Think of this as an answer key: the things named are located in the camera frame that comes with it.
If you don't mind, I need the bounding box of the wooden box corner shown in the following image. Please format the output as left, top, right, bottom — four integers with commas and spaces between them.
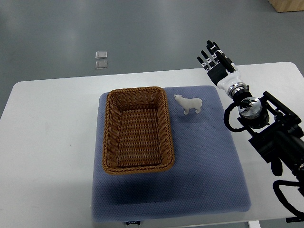
269, 0, 304, 13

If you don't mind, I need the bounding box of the black cable loop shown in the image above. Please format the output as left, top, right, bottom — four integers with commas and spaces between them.
272, 180, 304, 217

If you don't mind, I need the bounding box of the blue textured mat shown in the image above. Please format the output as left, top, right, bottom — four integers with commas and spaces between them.
92, 85, 251, 223

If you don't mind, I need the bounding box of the black object at edge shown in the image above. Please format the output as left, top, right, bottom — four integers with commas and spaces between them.
285, 217, 304, 223

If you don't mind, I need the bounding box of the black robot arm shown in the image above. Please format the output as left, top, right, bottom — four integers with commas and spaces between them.
224, 82, 304, 222

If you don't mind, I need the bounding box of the black label tag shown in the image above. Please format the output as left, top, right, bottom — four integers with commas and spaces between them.
125, 221, 141, 226

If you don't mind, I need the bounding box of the upper metal floor plate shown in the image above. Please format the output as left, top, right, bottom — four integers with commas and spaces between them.
95, 51, 108, 59

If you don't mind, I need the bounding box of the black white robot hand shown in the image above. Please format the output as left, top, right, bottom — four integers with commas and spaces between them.
197, 40, 246, 96

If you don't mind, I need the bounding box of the brown wicker basket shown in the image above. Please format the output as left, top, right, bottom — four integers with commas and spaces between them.
102, 86, 175, 175

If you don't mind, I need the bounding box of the white bear figurine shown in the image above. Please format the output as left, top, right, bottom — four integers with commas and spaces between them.
173, 95, 202, 115

